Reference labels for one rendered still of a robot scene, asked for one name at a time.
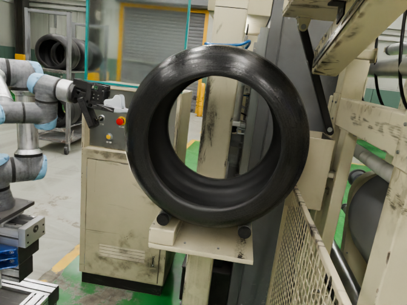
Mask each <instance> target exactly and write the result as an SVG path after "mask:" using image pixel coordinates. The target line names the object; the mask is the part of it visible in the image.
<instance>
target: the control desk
mask: <svg viewBox="0 0 407 305"><path fill-rule="evenodd" d="M109 86H111V87H110V91H111V92H110V97H108V99H112V98H114V96H115V95H120V94H122V95H124V97H125V107H126V108H127V109H128V108H129V106H130V103H131V100H132V98H133V96H134V94H135V92H136V90H137V88H131V87H122V86H116V85H109ZM192 93H193V91H190V90H183V93H182V94H180V95H179V96H178V98H177V99H176V101H175V103H174V105H173V107H172V109H171V113H170V117H169V123H168V130H169V136H170V141H171V144H172V146H173V149H174V151H175V152H176V154H177V156H178V157H179V158H180V159H181V161H182V162H183V163H184V164H185V158H186V151H187V140H188V129H189V122H190V111H191V99H192ZM94 111H95V113H96V116H97V118H98V121H99V126H97V127H95V128H92V129H89V128H88V125H87V123H86V121H85V118H84V115H83V113H82V157H81V215H80V245H79V271H80V272H82V282H85V283H91V284H97V285H101V286H108V287H113V288H118V289H124V290H130V291H134V292H140V293H145V294H151V295H157V296H160V295H161V293H162V290H163V288H164V286H165V282H166V280H167V277H168V274H169V272H170V269H171V267H172V264H173V259H174V256H175V254H176V253H175V252H171V251H165V250H160V249H153V248H148V243H149V241H148V239H149V230H150V226H151V225H152V223H153V222H154V220H155V218H156V217H157V215H158V213H159V212H160V210H161V208H159V207H158V206H157V205H156V204H154V203H153V202H152V201H151V200H150V199H149V198H148V197H147V195H146V194H145V193H144V192H143V190H142V189H141V187H140V186H139V185H138V183H137V181H136V179H135V177H134V175H133V173H132V172H131V171H130V167H129V165H128V161H127V157H126V154H125V143H124V128H125V120H126V116H127V114H121V113H112V112H108V111H102V110H96V109H94Z"/></svg>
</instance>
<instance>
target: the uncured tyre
mask: <svg viewBox="0 0 407 305"><path fill-rule="evenodd" d="M209 76H222V77H228V78H231V79H235V80H238V81H240V82H242V83H244V84H246V85H248V86H249V87H251V88H252V89H254V90H255V91H257V92H258V93H259V94H260V95H261V96H262V97H263V98H264V99H265V101H266V102H267V104H268V106H269V109H270V111H271V115H272V119H273V135H272V139H271V143H270V146H269V148H268V151H267V152H266V154H265V155H264V157H263V158H262V160H261V161H260V162H259V163H258V164H257V165H256V166H255V167H254V168H252V169H251V170H249V171H248V172H246V173H244V174H242V175H239V176H236V177H232V178H227V179H215V178H211V177H206V176H204V175H201V174H198V173H196V172H194V171H193V170H192V169H190V168H189V167H187V166H186V165H185V164H184V163H183V162H182V161H181V159H180V158H179V157H178V156H177V154H176V152H175V151H174V149H173V146H172V144H171V141H170V136H169V130H168V123H169V117H170V113H171V109H172V107H173V105H174V103H175V101H176V99H177V98H178V96H179V95H180V93H181V92H183V90H184V89H186V87H188V86H189V85H191V84H192V83H194V82H195V81H197V80H199V79H202V78H205V77H209ZM309 140H310V133H309V122H308V116H307V113H306V109H305V106H304V104H303V101H302V98H301V96H300V94H299V93H298V91H297V89H296V88H295V86H294V85H293V83H292V82H291V81H290V79H289V78H288V77H287V76H286V74H285V73H284V72H283V71H282V70H281V69H279V68H278V67H277V66H276V65H274V64H273V63H272V62H271V61H269V60H268V59H266V58H264V57H263V56H261V55H259V54H257V53H255V52H253V51H250V50H247V49H244V48H241V47H236V46H232V45H224V44H209V45H200V46H196V47H191V48H187V49H185V50H182V51H180V52H178V53H175V54H174V55H172V56H170V57H168V58H166V59H165V60H164V61H162V62H161V63H159V64H158V65H157V66H156V67H154V68H153V69H152V70H151V71H150V72H149V73H148V74H147V76H146V77H145V78H144V80H143V81H142V82H141V84H140V85H139V86H138V88H137V90H136V92H135V94H134V96H133V98H132V100H131V103H130V106H129V108H128V111H127V116H126V120H125V128H124V143H125V152H126V154H127V158H128V162H129V165H130V169H131V171H132V173H133V175H134V177H135V179H136V181H137V183H138V185H139V186H140V187H141V189H142V190H143V192H144V193H145V194H146V195H147V197H148V198H149V199H150V200H151V201H152V202H153V203H154V204H156V205H157V206H158V207H159V208H161V209H162V210H163V211H165V212H166V213H167V214H170V215H171V216H173V217H175V218H177V219H179V220H181V221H184V222H186V223H189V224H192V225H196V226H202V227H206V228H230V227H234V226H240V225H244V224H247V223H250V222H252V221H255V220H257V219H259V218H261V217H263V216H264V215H266V214H268V213H269V212H271V211H272V210H273V209H275V208H276V207H278V206H279V205H280V204H281V203H282V202H283V201H284V200H285V199H286V198H287V197H288V195H289V194H290V193H291V191H292V190H293V189H294V187H295V186H296V184H297V182H298V181H299V179H300V176H301V175H302V172H303V169H304V167H305V164H306V160H307V157H308V151H309Z"/></svg>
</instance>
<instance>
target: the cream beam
mask: <svg viewBox="0 0 407 305"><path fill-rule="evenodd" d="M330 1H331V0H284V3H283V8H282V13H283V15H282V16H284V17H291V18H296V17H297V15H304V16H313V17H314V18H312V19H315V20H321V21H333V22H334V21H335V19H336V16H337V11H338V7H335V6H328V3H329V2H330Z"/></svg>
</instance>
